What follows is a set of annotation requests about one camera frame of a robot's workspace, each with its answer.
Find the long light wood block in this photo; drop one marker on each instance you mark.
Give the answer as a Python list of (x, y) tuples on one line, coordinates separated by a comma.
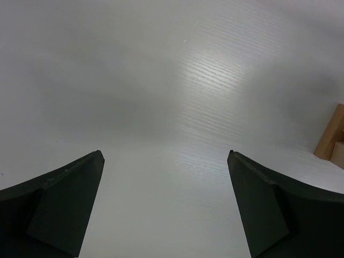
[(332, 134)]

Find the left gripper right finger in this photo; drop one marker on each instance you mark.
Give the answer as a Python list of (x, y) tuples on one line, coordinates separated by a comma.
[(284, 217)]

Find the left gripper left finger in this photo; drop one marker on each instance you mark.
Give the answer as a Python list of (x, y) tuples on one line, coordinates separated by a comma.
[(48, 215)]

